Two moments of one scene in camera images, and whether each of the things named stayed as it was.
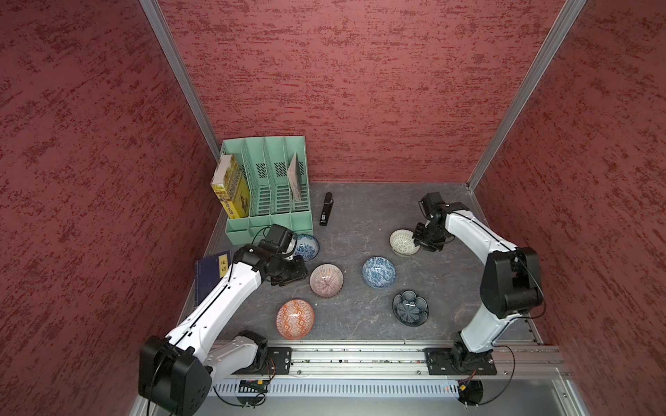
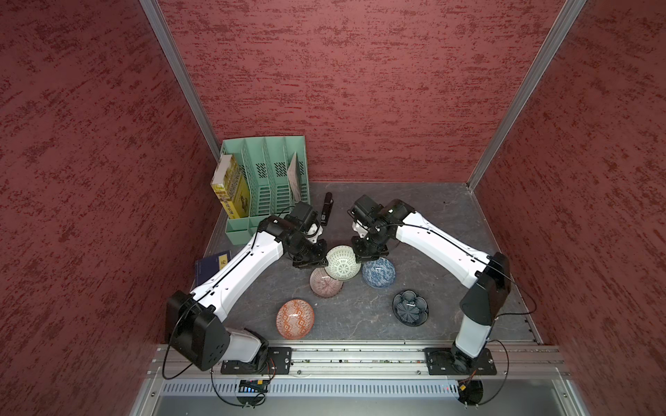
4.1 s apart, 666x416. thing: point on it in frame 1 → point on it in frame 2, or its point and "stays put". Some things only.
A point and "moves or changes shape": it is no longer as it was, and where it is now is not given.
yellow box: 231,185 stays put
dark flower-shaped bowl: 410,308 stays put
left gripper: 298,272 → 319,258
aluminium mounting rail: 408,360 stays put
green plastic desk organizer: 264,163 stays put
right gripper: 419,238 → 362,254
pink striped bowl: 326,280 stays put
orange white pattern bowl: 295,319 stays put
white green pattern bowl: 401,242 moves or changes shape
